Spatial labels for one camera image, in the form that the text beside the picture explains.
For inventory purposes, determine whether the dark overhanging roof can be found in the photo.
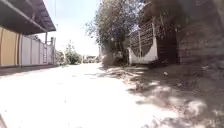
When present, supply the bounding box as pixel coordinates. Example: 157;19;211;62
0;0;57;36

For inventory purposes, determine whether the dark brick wall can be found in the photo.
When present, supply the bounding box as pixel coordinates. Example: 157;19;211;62
156;0;224;66

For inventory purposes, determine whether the pale concrete road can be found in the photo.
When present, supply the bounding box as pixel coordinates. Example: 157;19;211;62
0;62;188;128

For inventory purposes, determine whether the distant green bush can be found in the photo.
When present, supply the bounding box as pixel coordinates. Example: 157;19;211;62
55;40;83;66

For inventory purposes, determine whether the yellow and white wall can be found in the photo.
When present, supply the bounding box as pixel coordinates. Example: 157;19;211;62
0;26;57;68

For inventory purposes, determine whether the white wall with lattice fence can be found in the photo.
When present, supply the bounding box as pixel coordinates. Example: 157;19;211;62
127;20;160;66

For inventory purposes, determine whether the large leafy tree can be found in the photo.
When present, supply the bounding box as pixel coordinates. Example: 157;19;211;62
84;0;148;66

